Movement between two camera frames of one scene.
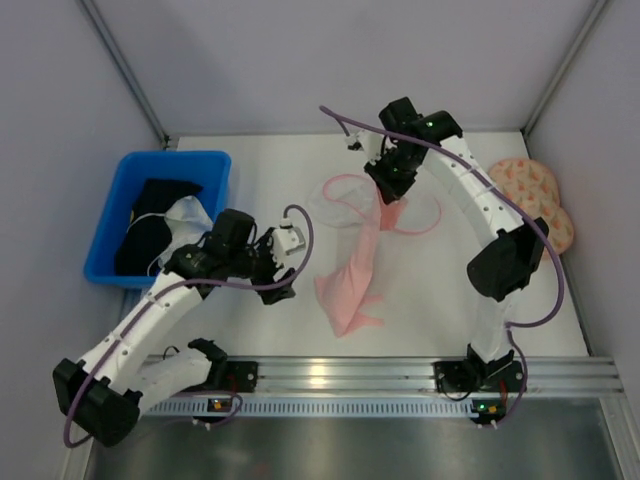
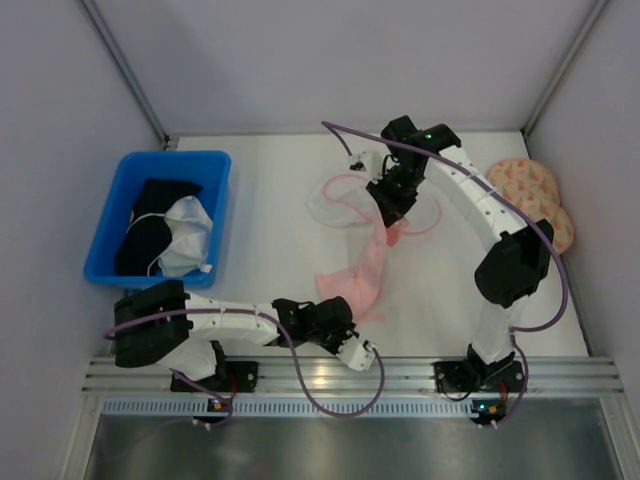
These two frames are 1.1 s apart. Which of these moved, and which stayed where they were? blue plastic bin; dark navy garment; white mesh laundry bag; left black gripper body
Moved: left black gripper body
Stayed: white mesh laundry bag; blue plastic bin; dark navy garment
